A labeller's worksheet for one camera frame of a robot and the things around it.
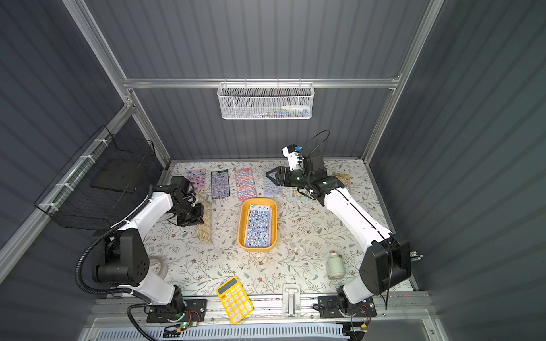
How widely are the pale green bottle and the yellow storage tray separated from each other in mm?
228

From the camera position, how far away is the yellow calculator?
0.74 metres

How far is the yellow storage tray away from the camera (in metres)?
0.88

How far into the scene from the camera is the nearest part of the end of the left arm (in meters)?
0.77

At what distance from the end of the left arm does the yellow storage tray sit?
0.19 m
